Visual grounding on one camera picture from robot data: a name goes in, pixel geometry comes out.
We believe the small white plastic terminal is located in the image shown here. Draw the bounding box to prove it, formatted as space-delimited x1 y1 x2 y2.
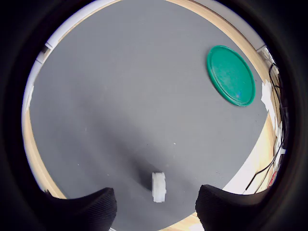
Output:
151 171 167 204

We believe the round green lid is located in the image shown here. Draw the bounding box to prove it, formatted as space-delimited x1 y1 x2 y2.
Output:
206 44 257 107

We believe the dark grey mat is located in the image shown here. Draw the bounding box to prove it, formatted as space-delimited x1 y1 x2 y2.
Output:
28 0 270 230

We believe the white tape piece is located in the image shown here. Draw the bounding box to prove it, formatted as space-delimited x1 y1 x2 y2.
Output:
260 81 273 113

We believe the thin black cable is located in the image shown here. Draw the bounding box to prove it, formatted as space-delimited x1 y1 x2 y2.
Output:
242 141 288 196

